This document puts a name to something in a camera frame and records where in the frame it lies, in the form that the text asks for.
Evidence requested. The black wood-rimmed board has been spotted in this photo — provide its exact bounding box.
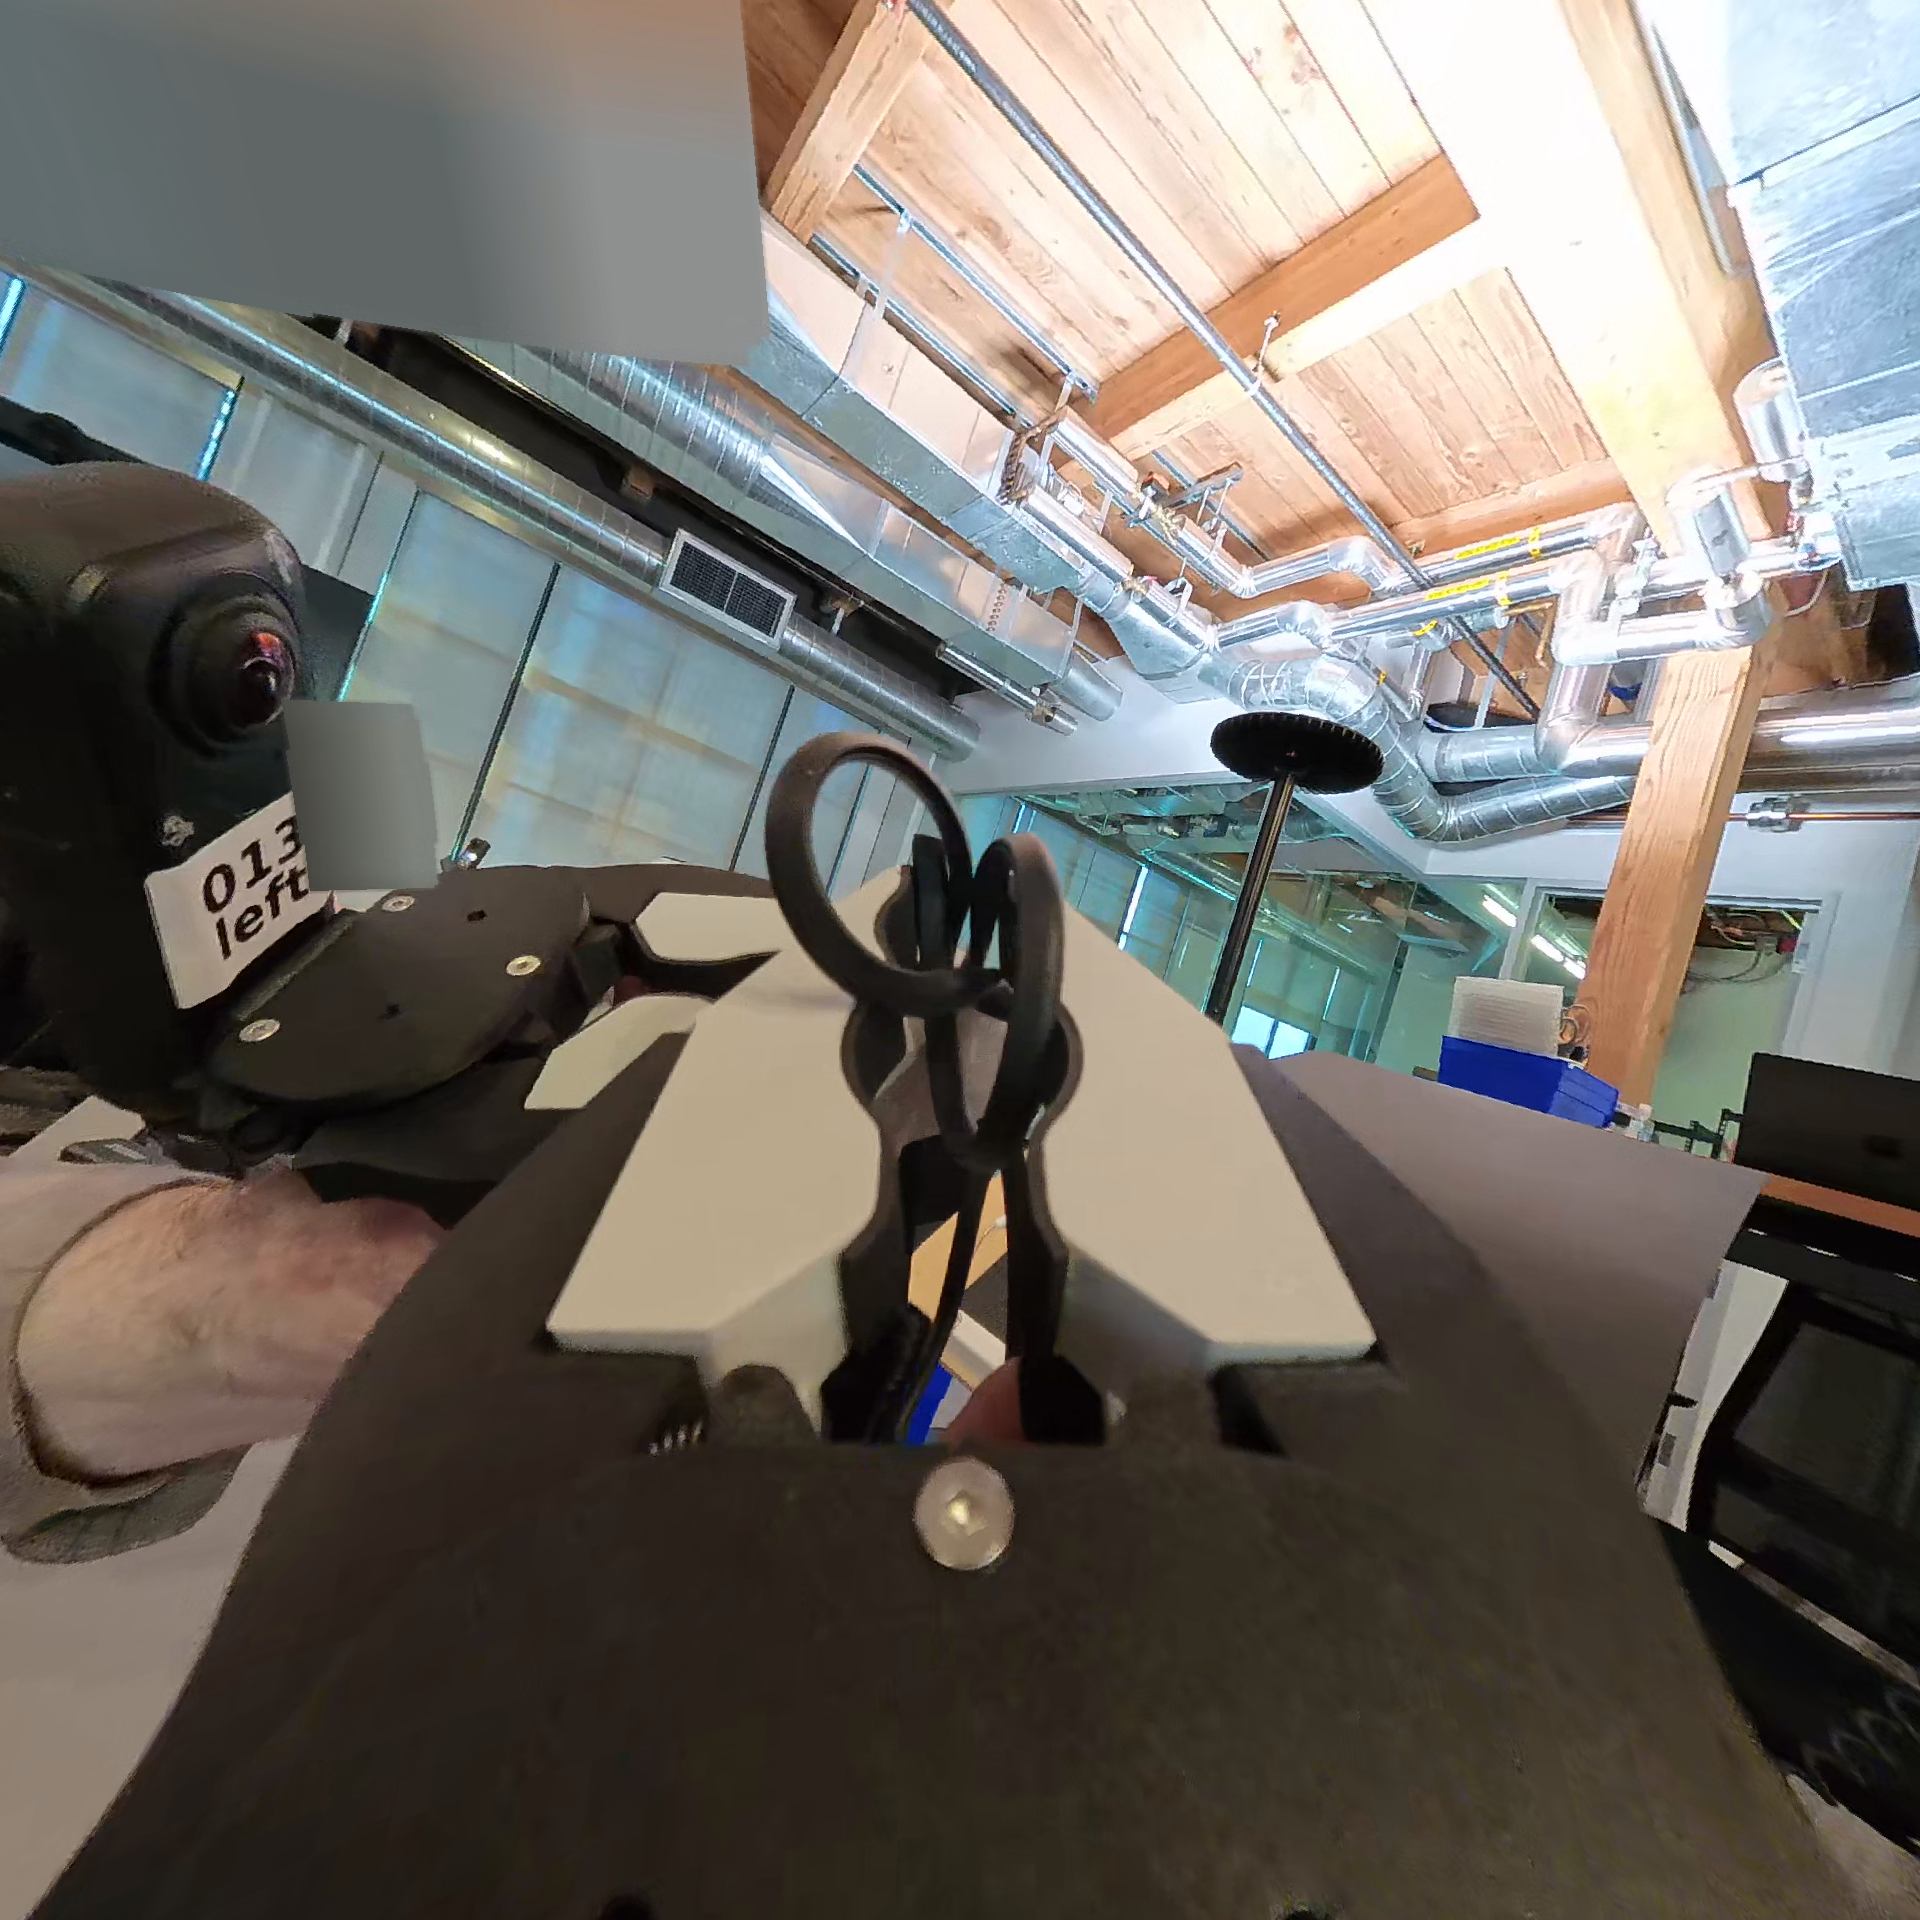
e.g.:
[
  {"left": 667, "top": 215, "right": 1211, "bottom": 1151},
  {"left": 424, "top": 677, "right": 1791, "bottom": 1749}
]
[{"left": 1238, "top": 1044, "right": 1772, "bottom": 1518}]

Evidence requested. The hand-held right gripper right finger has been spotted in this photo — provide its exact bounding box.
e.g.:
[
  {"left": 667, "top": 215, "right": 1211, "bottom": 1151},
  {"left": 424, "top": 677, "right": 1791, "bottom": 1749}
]
[{"left": 993, "top": 870, "right": 1377, "bottom": 1367}]

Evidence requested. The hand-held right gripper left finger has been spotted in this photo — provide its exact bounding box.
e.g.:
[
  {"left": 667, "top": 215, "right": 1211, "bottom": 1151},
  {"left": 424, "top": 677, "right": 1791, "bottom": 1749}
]
[{"left": 551, "top": 877, "right": 916, "bottom": 1358}]

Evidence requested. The person's left hand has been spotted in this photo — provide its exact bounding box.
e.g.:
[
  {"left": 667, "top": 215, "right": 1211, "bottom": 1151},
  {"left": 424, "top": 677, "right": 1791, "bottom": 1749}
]
[{"left": 16, "top": 1186, "right": 446, "bottom": 1479}]

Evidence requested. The black tripod stand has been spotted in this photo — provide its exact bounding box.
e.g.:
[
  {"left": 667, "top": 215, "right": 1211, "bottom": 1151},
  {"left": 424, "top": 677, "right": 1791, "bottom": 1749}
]
[{"left": 1646, "top": 1051, "right": 1920, "bottom": 1800}]

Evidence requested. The black pole stand with disc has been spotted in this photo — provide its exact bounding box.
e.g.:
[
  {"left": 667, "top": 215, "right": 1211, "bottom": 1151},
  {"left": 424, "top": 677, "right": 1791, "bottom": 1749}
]
[{"left": 1200, "top": 711, "right": 1388, "bottom": 1029}]

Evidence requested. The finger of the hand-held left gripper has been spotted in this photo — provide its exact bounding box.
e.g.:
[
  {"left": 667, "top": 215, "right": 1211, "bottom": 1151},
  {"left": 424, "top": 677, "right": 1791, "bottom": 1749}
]
[
  {"left": 632, "top": 892, "right": 791, "bottom": 971},
  {"left": 528, "top": 1006, "right": 711, "bottom": 1114}
]

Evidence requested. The thick black cable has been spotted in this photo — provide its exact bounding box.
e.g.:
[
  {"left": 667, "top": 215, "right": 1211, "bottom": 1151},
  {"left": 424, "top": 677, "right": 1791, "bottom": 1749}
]
[{"left": 767, "top": 735, "right": 1073, "bottom": 1442}]

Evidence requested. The white vent grille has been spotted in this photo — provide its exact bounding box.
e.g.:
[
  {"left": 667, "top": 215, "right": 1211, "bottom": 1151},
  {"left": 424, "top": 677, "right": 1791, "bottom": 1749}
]
[{"left": 656, "top": 533, "right": 800, "bottom": 644}]

